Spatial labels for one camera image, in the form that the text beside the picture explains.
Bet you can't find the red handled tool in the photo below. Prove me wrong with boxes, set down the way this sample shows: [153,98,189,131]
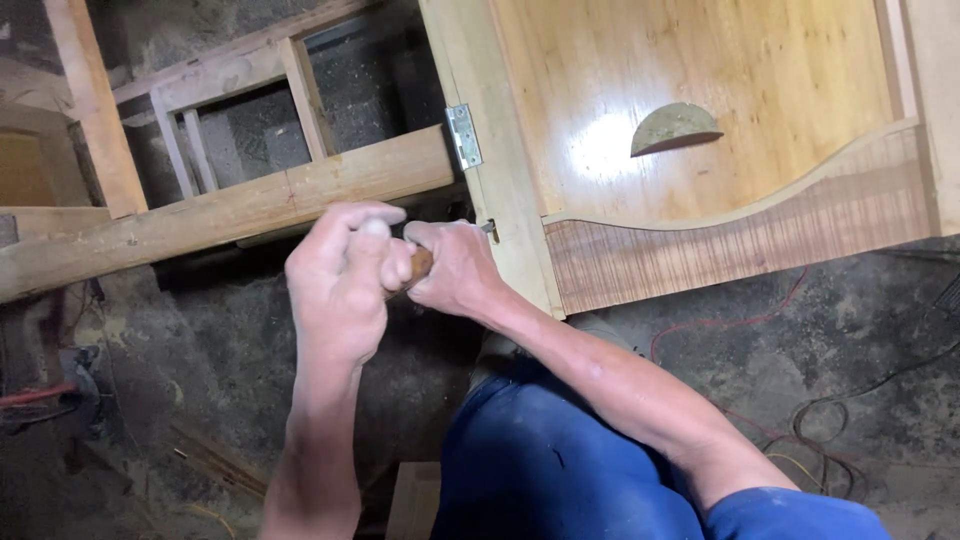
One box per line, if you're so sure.
[0,345,102,436]

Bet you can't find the silver metal hinge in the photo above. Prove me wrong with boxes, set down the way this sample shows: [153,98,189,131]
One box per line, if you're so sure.
[444,103,484,172]

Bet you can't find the wooden handled screwdriver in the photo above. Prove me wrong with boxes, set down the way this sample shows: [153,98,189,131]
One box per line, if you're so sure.
[386,219,496,301]

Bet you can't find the person's blue sleeve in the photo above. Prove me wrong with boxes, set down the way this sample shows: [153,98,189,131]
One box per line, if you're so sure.
[701,486,894,540]

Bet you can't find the person's left hand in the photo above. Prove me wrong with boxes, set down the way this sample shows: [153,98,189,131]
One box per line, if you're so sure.
[285,201,416,369]

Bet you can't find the wooden frame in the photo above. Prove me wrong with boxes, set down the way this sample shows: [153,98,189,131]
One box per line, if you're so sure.
[0,0,459,305]

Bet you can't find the wooden cabinet door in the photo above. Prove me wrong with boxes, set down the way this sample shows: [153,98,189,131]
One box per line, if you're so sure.
[417,0,960,321]

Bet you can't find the small wooden board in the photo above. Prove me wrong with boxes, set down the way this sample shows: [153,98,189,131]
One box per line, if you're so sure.
[384,461,444,540]

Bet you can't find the person's right hand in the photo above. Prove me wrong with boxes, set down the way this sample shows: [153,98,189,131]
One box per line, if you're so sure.
[402,219,519,331]

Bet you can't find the half round wooden handle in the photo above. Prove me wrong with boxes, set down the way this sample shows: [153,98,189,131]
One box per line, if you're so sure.
[630,102,726,159]

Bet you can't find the person's blue trousers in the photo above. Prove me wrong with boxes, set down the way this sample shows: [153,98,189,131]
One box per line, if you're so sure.
[431,352,710,540]

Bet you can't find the red cable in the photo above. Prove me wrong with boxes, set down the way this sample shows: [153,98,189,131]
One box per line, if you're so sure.
[648,266,864,481]

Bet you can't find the black cable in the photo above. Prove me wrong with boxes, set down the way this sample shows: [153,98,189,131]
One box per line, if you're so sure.
[761,337,960,500]

